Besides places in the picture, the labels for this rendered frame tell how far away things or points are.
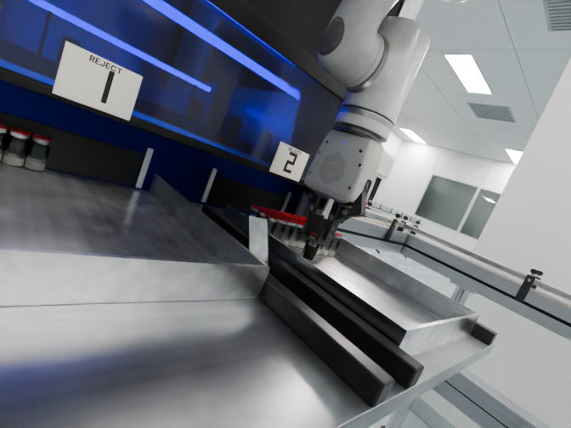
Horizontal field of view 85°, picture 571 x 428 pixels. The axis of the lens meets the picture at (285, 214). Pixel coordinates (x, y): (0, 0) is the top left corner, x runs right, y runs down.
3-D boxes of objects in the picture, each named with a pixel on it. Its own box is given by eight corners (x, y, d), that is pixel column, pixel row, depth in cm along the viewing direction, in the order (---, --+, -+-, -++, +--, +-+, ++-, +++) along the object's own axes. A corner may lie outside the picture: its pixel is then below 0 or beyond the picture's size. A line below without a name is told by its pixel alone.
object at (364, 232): (292, 236, 85) (315, 182, 83) (260, 215, 96) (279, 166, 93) (402, 255, 133) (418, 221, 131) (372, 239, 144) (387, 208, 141)
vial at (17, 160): (1, 160, 41) (9, 126, 40) (23, 164, 43) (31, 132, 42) (1, 163, 39) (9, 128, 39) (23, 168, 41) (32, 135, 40)
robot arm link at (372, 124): (328, 102, 48) (320, 121, 48) (375, 109, 42) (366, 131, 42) (358, 122, 54) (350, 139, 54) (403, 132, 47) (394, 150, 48)
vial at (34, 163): (23, 164, 43) (31, 132, 42) (43, 168, 44) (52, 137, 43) (24, 168, 41) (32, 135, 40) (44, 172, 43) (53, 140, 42)
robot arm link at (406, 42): (365, 104, 41) (404, 130, 47) (408, 2, 39) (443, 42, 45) (326, 101, 48) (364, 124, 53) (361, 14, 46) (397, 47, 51)
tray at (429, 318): (219, 223, 53) (226, 205, 53) (315, 240, 71) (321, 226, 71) (391, 363, 29) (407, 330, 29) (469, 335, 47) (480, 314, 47)
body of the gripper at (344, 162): (322, 115, 49) (296, 183, 50) (376, 126, 42) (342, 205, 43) (349, 132, 54) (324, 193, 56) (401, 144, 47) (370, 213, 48)
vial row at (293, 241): (254, 237, 52) (263, 211, 52) (319, 247, 65) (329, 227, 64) (261, 243, 51) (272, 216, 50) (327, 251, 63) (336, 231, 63)
